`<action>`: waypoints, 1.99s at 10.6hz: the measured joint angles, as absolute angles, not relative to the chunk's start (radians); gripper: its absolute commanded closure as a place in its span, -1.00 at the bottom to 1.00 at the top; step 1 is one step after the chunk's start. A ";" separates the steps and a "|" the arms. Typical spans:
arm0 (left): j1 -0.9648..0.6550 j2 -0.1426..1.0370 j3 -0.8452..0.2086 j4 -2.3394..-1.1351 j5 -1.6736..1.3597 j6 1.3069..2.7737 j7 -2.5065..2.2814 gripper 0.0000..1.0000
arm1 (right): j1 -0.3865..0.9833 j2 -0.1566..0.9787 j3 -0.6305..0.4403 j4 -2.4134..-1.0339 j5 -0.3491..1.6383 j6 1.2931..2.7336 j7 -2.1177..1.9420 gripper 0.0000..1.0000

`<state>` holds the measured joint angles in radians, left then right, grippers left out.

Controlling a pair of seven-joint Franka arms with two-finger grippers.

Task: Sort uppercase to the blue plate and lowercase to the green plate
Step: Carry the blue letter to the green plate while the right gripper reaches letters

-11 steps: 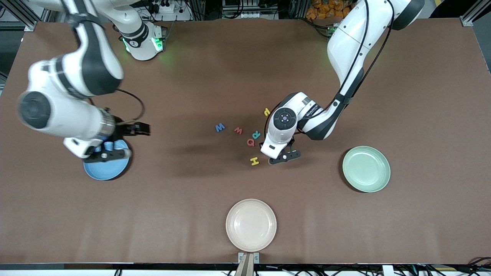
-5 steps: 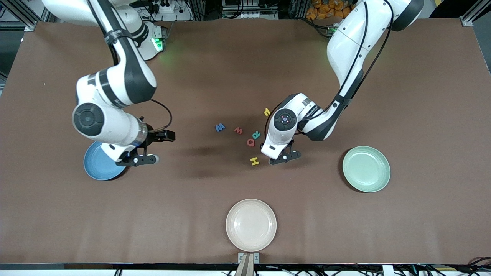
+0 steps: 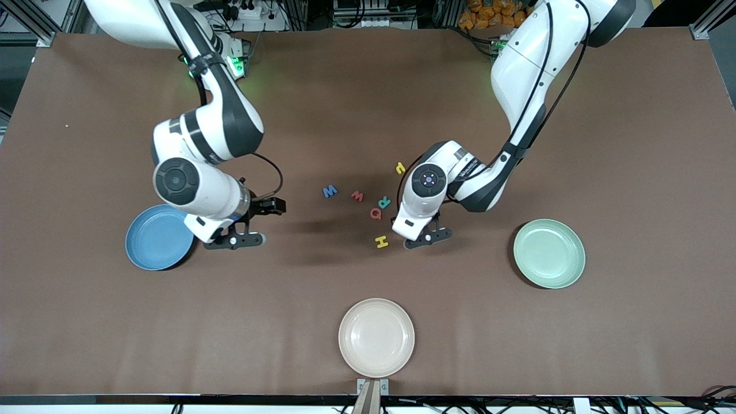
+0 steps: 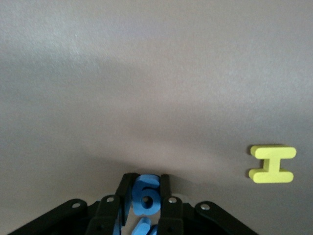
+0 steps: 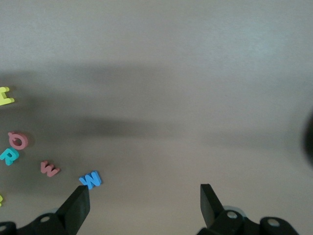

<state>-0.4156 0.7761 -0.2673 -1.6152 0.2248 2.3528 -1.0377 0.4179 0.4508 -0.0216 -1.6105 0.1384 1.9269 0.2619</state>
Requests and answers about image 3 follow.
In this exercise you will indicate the blue foam uppercase letter M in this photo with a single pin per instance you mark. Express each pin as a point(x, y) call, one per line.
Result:
point(329, 192)

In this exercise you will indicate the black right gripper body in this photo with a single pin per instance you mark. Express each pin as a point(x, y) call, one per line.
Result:
point(260, 206)

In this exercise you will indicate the yellow foam letter H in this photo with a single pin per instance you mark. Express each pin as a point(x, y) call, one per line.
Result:
point(381, 242)

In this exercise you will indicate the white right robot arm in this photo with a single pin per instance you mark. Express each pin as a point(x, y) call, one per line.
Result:
point(224, 115)

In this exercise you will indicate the yellow foam lowercase letter n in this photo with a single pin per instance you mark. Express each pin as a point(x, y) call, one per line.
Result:
point(399, 167)

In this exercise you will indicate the orange packaged items pile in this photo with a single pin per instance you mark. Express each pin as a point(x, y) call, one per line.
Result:
point(480, 14)

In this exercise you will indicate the teal foam letter R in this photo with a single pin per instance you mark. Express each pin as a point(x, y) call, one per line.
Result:
point(383, 202)

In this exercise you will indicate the brown table cover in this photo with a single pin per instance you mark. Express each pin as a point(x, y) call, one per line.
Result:
point(86, 345)

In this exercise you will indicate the beige round plate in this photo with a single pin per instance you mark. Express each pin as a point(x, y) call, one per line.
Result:
point(376, 337)

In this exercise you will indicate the red foam lowercase letter w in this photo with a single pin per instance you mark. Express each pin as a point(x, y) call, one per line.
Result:
point(357, 196)

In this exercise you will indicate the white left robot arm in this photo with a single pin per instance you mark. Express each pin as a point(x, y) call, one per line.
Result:
point(517, 75)

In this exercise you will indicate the aluminium frame profile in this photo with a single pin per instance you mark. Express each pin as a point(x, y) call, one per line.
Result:
point(43, 34)
point(704, 26)

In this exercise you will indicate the blue round plate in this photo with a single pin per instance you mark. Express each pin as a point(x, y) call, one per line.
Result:
point(155, 241)

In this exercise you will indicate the metal table edge bracket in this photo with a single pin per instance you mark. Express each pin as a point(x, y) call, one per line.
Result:
point(372, 397)

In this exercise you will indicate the green round plate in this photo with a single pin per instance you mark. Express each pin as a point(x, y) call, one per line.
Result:
point(549, 253)

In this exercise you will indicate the white power strip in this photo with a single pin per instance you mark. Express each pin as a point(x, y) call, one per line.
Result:
point(374, 23)
point(253, 14)

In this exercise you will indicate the red foam letter Q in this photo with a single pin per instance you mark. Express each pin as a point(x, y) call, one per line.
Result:
point(371, 214)

